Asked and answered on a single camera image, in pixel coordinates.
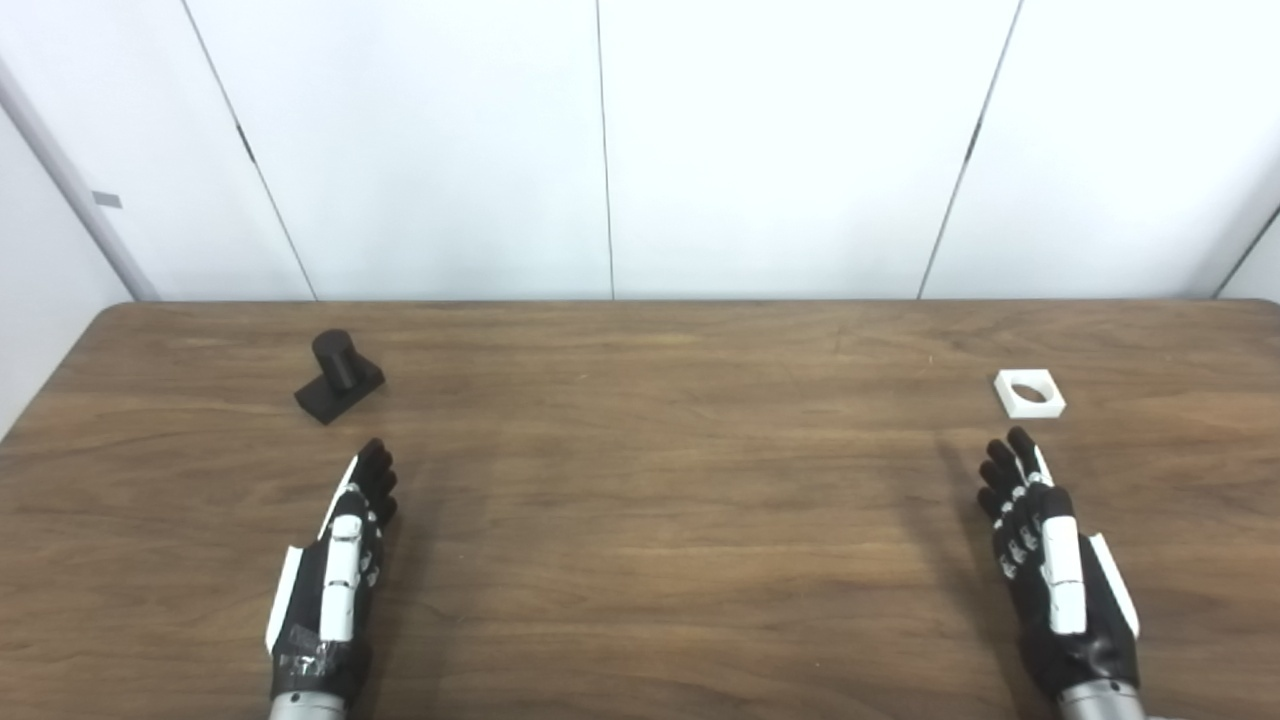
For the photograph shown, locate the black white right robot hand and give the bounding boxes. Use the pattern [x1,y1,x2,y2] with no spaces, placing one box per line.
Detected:
[977,427,1141,701]

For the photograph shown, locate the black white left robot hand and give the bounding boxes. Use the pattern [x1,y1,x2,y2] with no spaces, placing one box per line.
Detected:
[265,437,399,705]

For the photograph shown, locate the white square piece with hole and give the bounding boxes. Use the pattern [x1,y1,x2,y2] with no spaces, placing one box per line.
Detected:
[993,368,1067,420]

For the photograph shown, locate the black peg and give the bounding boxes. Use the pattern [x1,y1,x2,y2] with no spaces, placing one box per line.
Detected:
[294,329,387,425]

